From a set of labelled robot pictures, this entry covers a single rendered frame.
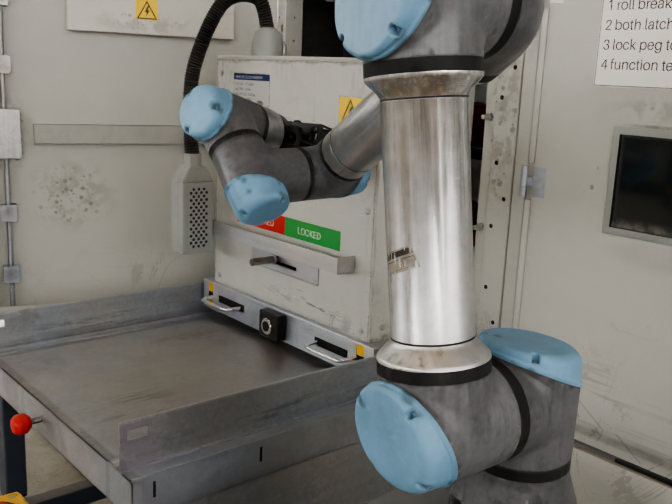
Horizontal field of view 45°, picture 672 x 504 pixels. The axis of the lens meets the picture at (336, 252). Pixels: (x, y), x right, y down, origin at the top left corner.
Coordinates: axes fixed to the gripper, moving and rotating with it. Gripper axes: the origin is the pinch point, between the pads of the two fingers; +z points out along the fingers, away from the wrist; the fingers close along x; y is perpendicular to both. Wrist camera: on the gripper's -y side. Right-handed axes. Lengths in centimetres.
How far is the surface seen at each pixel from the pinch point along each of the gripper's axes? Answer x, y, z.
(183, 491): -51, 7, -29
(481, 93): 34, -13, 85
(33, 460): -106, -151, 76
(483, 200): -1.3, 21.3, 18.9
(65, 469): -105, -137, 78
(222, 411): -40.3, 6.0, -22.9
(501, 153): 6.7, 24.4, 15.4
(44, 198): -15, -67, -3
